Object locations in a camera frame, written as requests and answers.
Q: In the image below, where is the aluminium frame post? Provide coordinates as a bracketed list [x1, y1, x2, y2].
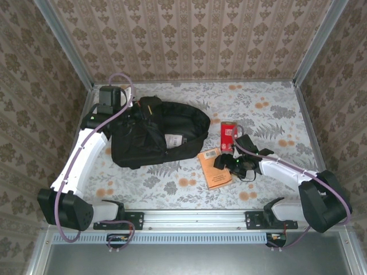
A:
[33, 0, 96, 90]
[292, 0, 350, 87]

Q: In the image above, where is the orange book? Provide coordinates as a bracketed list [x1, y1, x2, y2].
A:
[197, 147, 233, 191]

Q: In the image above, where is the grey slotted cable duct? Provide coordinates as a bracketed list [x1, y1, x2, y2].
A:
[52, 232, 289, 245]

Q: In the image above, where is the aluminium mounting rail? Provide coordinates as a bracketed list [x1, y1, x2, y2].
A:
[42, 208, 350, 230]

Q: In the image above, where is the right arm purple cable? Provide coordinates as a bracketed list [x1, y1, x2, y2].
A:
[231, 124, 353, 250]

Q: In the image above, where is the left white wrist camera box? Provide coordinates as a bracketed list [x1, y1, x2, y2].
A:
[120, 87, 136, 108]

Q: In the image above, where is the black backpack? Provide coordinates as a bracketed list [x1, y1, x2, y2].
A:
[110, 95, 212, 170]

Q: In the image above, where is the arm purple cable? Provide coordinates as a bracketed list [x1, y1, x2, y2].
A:
[231, 124, 353, 250]
[54, 72, 136, 253]

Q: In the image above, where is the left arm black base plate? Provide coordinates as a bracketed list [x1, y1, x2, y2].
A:
[93, 211, 145, 231]

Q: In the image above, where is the aluminium table side rail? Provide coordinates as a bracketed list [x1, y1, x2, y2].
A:
[53, 85, 100, 210]
[293, 82, 339, 209]

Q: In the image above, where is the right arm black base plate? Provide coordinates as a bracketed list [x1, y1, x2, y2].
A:
[245, 211, 299, 231]

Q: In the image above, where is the right gripper thin black cable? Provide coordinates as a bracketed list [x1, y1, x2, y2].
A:
[237, 168, 257, 183]

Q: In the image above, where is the grey metal panel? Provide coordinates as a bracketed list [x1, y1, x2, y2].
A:
[27, 231, 362, 275]

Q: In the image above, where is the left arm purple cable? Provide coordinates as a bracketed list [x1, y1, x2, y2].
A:
[54, 72, 136, 253]

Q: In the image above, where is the white red package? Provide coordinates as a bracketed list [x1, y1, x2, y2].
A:
[164, 134, 188, 150]

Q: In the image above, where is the red notebook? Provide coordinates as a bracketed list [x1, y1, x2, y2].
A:
[220, 121, 240, 153]

